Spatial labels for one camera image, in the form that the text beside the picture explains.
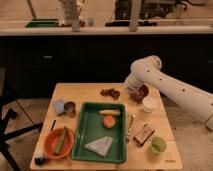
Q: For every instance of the black and white brush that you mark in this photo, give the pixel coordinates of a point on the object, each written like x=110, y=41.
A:
x=40, y=158

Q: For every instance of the green bin in background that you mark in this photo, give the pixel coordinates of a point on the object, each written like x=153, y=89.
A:
x=42, y=23

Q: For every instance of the metal spoon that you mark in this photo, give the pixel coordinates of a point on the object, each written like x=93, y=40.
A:
x=128, y=133

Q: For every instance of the wooden folding table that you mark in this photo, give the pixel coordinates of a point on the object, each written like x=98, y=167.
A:
x=138, y=158

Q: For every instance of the green cucumber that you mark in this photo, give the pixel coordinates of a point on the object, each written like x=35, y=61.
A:
x=60, y=142

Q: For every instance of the green plastic cup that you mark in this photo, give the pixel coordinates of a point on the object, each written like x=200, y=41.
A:
x=158, y=145

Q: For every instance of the orange plastic bowl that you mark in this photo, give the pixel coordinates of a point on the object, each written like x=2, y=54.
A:
x=51, y=141

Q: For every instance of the green plastic tray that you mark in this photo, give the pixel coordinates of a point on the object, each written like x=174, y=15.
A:
x=90, y=128

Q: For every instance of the black marker pen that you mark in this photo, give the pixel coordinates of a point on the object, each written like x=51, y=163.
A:
x=53, y=125

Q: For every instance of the orange peach fruit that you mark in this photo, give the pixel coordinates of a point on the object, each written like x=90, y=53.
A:
x=109, y=121

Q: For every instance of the dark red bowl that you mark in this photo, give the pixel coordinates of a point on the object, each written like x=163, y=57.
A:
x=140, y=94

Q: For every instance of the small metal cup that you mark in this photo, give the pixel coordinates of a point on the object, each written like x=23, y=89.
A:
x=70, y=108

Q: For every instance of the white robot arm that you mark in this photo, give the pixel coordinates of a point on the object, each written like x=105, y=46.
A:
x=148, y=70

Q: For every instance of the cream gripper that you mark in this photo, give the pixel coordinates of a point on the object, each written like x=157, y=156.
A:
x=131, y=87

